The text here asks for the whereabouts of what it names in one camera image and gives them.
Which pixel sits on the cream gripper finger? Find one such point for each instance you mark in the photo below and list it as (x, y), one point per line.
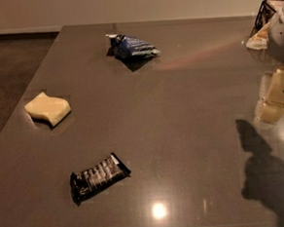
(259, 40)
(270, 107)

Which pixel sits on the yellow sponge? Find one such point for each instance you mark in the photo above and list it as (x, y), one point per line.
(51, 109)

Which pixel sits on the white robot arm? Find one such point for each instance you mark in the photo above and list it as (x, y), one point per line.
(268, 35)

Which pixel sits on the blue snack bag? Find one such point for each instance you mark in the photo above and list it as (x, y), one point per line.
(127, 47)

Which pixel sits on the black candy bar wrapper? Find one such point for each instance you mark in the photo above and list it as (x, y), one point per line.
(88, 183)

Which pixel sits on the black wire basket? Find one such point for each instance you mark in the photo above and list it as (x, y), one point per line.
(267, 9)

